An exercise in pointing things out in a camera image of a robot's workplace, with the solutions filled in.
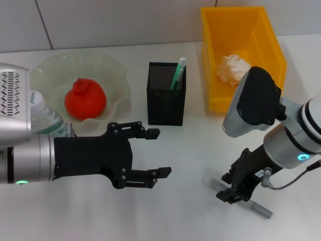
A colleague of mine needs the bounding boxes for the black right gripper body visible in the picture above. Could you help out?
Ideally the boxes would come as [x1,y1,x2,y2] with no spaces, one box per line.
[229,144,274,202]

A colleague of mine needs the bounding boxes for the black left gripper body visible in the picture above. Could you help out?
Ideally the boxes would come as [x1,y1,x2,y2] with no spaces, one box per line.
[53,122,133,190]

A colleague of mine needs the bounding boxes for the grey marker pen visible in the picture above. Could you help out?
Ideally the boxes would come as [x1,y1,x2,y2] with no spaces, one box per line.
[210,177,273,219]

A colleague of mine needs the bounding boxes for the orange fruit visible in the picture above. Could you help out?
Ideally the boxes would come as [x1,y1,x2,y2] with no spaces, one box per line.
[64,77,107,120]

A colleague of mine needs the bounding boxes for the clear green-label water bottle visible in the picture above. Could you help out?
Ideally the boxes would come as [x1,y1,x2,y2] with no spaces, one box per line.
[30,89,65,136]

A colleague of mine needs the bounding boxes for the green pen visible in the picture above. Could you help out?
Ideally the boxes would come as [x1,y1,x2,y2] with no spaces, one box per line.
[164,57,188,111]

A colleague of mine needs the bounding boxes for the white paper ball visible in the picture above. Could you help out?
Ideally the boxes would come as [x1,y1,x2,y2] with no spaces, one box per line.
[216,54,252,87]

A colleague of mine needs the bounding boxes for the black mesh pen holder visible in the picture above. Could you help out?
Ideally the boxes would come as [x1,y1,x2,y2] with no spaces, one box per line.
[146,62,187,126]

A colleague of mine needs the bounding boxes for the green glass fruit plate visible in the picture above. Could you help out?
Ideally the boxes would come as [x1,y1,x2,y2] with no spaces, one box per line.
[30,50,132,131]

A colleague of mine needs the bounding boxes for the yellow plastic bin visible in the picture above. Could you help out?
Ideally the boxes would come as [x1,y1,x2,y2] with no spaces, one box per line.
[200,6,288,112]

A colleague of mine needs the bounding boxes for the right gripper cable with plug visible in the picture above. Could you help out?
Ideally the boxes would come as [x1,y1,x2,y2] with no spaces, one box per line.
[259,159,321,191]

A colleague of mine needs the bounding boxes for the gripper cable with plug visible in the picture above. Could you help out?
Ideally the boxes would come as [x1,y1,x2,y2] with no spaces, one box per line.
[64,122,78,138]
[259,159,321,191]

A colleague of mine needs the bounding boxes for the left gripper cable with plug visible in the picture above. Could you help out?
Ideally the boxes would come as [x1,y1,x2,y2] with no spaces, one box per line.
[64,122,78,138]

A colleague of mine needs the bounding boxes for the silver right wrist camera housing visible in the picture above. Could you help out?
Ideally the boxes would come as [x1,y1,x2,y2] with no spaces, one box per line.
[222,66,288,138]

